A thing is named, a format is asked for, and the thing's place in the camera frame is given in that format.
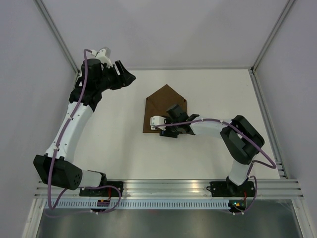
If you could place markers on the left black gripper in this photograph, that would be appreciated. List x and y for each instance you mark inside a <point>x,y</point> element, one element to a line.
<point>125,79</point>

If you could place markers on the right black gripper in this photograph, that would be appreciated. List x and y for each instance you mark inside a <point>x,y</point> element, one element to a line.
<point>167,133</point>

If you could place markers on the brown cloth napkin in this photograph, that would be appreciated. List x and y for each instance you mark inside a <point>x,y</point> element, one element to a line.
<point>159,102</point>

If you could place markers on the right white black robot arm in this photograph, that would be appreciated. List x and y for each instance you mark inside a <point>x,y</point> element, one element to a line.
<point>238,135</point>

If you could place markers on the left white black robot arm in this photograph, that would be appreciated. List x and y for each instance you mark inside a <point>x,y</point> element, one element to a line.
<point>56,167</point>

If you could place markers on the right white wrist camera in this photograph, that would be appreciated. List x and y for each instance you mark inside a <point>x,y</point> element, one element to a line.
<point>158,123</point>

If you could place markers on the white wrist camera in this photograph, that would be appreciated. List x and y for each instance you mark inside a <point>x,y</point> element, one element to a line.
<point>103,55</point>
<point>158,123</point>

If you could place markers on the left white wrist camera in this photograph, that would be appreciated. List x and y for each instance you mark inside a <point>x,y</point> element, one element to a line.
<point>103,55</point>

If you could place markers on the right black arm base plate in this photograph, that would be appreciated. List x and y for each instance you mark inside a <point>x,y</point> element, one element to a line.
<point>218,189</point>

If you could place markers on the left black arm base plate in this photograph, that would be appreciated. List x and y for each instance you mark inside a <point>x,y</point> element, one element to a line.
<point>109,189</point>

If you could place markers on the left aluminium frame post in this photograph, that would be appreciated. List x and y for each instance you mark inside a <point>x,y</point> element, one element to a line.
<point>43,10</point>

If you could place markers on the aluminium frame post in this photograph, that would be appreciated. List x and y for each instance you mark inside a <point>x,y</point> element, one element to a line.
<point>43,10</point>
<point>273,33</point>

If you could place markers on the right aluminium side rail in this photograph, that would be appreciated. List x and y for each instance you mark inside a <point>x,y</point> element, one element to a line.
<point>268,125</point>

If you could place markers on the aluminium front rail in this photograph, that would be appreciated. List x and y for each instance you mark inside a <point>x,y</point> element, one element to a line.
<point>196,189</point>

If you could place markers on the white slotted cable duct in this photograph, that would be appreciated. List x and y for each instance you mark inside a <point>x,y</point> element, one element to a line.
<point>145,204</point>

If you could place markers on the right aluminium frame post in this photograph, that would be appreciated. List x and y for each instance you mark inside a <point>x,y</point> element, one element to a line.
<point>273,33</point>

